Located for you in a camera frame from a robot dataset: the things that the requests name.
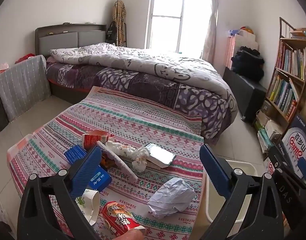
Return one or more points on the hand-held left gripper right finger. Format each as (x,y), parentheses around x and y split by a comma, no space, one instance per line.
(214,167)

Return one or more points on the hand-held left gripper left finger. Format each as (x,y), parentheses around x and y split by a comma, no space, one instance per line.
(86,170)

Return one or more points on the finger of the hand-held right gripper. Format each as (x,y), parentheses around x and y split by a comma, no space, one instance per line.
(305,167)

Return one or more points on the blue carton with white label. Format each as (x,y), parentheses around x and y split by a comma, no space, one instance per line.
(101,181)

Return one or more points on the white plastic bin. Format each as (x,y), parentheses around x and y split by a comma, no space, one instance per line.
(232,166)

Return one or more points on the orange snack wrapper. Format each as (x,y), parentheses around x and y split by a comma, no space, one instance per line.
(108,162)

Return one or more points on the dark blue printed box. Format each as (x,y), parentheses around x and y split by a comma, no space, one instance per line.
(296,140)

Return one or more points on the crushed red and white carton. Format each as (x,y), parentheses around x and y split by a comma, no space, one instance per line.
(93,140)

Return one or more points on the flat pink white packet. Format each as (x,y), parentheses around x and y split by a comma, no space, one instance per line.
(119,163)

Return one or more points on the white paper cup green print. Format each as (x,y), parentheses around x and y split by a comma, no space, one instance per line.
(89,205)

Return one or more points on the long crumpled white tissue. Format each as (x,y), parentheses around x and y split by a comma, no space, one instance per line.
(123,150)

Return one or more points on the large crumpled white paper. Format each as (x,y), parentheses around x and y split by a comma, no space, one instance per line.
(171,197)

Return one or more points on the stack of lying books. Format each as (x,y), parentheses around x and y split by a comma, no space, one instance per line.
(266,132)

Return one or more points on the shiny silver flat box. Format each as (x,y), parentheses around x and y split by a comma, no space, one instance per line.
(161,155)

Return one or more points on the red snack can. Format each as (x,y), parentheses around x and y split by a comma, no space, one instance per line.
(120,220)

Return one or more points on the patterned striped tablecloth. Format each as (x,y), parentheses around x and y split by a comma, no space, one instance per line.
(143,120)

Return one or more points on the row of colourful books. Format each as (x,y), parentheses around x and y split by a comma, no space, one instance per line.
(282,95)

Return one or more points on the black storage bench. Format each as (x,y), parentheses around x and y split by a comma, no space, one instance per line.
(245,95)

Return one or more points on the purple patterned blanket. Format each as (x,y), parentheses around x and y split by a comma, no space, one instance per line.
(133,85)

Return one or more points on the grey striped cloth cover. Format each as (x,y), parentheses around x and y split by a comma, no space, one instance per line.
(23,85)

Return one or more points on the row of tall books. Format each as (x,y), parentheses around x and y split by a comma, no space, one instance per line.
(292,60)

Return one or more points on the pile of dark clothes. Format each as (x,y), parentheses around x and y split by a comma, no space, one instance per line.
(247,62)

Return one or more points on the white cartoon print quilt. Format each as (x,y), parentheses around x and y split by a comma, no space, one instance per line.
(148,65)

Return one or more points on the wooden bookshelf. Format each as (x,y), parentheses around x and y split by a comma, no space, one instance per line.
(292,41)

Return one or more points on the red cloth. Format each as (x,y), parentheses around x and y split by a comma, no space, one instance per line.
(24,58)

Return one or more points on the pink white cabinet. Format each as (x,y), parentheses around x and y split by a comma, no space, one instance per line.
(242,40)

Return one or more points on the pink tissue box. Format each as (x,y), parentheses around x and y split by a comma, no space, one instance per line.
(3,68)

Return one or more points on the grey bed with headboard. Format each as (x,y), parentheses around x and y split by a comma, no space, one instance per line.
(65,38)

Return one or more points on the light curtain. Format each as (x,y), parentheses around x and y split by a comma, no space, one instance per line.
(210,30)

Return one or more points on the black bag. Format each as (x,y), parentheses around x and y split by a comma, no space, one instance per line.
(111,33)

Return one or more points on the yellow orange toy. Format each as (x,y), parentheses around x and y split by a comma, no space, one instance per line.
(246,29)

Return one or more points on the plaid coat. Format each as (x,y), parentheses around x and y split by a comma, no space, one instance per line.
(119,20)

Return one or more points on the window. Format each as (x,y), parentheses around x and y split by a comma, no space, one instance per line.
(173,17)

